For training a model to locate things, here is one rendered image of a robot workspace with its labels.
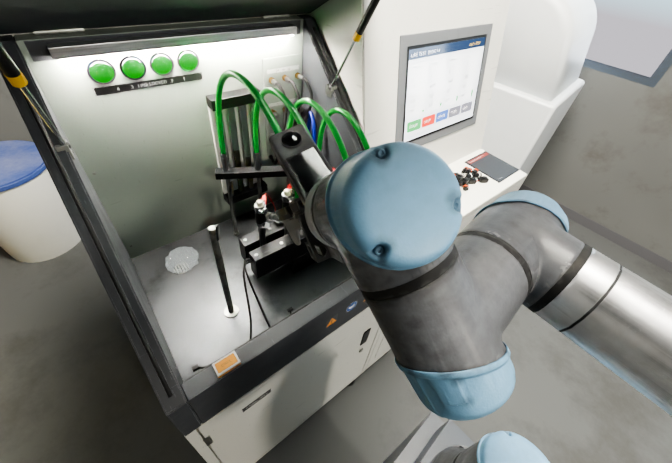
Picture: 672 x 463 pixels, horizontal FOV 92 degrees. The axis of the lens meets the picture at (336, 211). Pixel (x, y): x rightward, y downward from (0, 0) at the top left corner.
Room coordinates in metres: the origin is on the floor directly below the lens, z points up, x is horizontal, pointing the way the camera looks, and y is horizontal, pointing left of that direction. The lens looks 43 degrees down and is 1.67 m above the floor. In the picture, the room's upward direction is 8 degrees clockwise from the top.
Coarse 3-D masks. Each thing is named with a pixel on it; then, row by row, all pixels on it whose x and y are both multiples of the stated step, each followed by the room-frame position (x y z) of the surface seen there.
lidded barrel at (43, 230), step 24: (0, 144) 1.38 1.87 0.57; (24, 144) 1.40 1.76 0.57; (0, 168) 1.19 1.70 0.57; (24, 168) 1.21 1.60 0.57; (0, 192) 1.06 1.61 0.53; (24, 192) 1.12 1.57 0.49; (48, 192) 1.21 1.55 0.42; (0, 216) 1.02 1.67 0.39; (24, 216) 1.07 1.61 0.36; (48, 216) 1.15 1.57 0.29; (0, 240) 1.01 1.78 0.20; (24, 240) 1.04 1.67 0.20; (48, 240) 1.10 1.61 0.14; (72, 240) 1.19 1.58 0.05
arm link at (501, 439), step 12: (504, 432) 0.16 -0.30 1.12; (480, 444) 0.14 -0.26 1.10; (492, 444) 0.14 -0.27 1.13; (504, 444) 0.14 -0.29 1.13; (516, 444) 0.14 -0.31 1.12; (528, 444) 0.15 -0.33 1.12; (468, 456) 0.13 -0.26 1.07; (480, 456) 0.12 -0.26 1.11; (492, 456) 0.12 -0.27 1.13; (504, 456) 0.13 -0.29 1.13; (516, 456) 0.13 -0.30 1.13; (528, 456) 0.13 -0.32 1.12; (540, 456) 0.13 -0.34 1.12
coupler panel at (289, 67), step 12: (264, 60) 0.91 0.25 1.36; (276, 60) 0.94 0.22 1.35; (288, 60) 0.97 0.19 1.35; (300, 60) 1.00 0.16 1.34; (264, 72) 0.91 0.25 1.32; (276, 72) 0.94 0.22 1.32; (288, 72) 0.97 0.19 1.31; (300, 72) 1.00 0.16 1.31; (264, 84) 0.91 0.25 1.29; (288, 84) 0.97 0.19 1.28; (300, 84) 1.00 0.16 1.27; (288, 96) 0.97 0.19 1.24; (300, 96) 1.00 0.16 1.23; (276, 108) 0.94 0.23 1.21; (300, 108) 0.97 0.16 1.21
